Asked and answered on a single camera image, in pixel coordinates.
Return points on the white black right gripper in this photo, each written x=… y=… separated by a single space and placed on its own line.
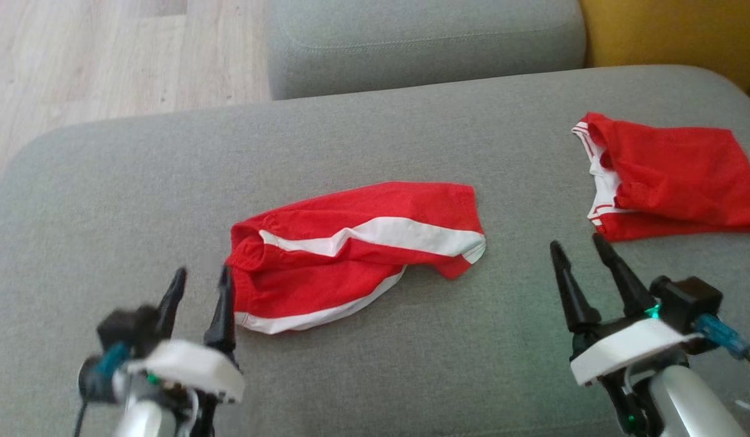
x=624 y=346

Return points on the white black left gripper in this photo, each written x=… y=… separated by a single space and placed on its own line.
x=187 y=370

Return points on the red shorts with white stripe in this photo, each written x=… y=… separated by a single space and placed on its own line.
x=326 y=279

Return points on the red basketball jersey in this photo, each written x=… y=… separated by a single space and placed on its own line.
x=678 y=176

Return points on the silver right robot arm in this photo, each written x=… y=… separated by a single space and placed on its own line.
x=696 y=406

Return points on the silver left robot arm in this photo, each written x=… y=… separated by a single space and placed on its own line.
x=141 y=422

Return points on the grey sofa seat cushion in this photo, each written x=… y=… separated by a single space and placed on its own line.
x=381 y=376

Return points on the yellow cushion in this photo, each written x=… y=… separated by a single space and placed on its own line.
x=672 y=30

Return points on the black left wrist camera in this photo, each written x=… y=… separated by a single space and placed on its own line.
x=129 y=328

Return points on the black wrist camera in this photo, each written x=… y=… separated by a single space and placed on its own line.
x=687 y=303
x=129 y=328

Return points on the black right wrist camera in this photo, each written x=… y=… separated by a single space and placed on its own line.
x=687 y=303

